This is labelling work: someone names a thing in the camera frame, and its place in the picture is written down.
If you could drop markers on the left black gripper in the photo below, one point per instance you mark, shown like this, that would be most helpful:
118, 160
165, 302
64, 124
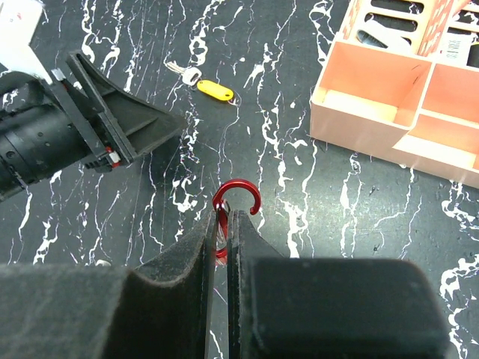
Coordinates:
58, 125

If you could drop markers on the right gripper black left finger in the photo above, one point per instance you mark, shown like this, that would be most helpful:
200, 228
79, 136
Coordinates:
164, 306

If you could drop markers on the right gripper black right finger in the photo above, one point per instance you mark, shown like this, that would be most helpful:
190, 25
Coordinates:
283, 307

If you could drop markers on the key with yellow tag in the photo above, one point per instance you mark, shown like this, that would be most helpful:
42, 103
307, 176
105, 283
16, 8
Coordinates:
192, 77

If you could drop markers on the red carabiner keyring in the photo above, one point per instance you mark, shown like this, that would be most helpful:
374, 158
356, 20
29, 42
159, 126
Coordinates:
223, 204

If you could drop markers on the peach desk organizer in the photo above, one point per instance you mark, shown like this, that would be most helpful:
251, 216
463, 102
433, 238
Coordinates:
403, 87

